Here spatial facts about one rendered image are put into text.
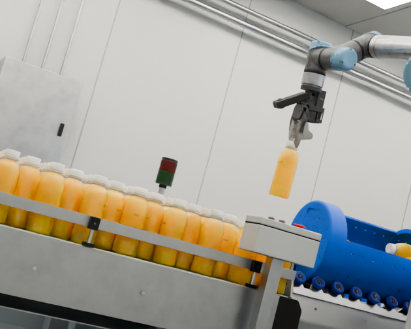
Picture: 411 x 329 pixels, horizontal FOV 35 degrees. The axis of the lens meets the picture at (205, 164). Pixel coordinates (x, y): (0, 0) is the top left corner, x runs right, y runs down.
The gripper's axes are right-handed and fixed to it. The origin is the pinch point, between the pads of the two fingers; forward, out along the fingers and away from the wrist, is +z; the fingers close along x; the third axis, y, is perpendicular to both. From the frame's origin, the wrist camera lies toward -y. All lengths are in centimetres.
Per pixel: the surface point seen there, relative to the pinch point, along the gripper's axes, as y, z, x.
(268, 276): -14, 39, -37
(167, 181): -32.2, 23.1, 28.4
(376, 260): 32.0, 31.6, -16.0
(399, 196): 298, 16, 377
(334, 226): 14.7, 23.4, -14.7
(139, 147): 16, 22, 337
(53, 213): -76, 34, -30
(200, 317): -30, 55, -32
